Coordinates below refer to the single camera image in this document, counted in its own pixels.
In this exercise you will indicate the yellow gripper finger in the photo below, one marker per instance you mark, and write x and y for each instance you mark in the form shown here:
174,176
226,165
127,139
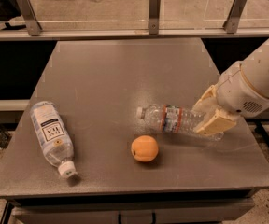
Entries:
216,120
207,104

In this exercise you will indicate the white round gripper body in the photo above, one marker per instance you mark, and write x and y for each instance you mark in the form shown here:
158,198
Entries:
237,92

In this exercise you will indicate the clear ribbed water bottle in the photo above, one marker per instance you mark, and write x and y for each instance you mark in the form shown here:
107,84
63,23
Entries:
173,119

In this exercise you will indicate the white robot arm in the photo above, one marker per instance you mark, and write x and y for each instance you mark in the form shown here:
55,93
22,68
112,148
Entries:
256,69

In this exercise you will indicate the white labelled tea bottle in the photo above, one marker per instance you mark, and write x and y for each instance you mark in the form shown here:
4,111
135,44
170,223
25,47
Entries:
56,144

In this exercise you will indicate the orange fruit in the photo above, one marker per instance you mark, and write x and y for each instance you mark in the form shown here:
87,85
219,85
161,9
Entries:
145,148

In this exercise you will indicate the grey table base cabinet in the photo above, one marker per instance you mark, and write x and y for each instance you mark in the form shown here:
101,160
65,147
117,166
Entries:
205,207

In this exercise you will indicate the right metal bracket post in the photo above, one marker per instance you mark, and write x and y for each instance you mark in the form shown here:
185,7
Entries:
231,24

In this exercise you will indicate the metal bracket post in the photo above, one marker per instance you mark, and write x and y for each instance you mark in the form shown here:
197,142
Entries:
231,24
154,16
32,25

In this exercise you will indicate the middle metal bracket post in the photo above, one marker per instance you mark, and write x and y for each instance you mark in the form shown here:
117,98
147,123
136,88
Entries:
154,16

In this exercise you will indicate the left metal bracket post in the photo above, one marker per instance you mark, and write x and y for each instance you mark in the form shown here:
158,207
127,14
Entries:
32,25

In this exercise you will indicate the horizontal metal rail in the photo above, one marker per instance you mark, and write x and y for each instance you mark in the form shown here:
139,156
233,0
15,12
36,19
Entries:
69,35

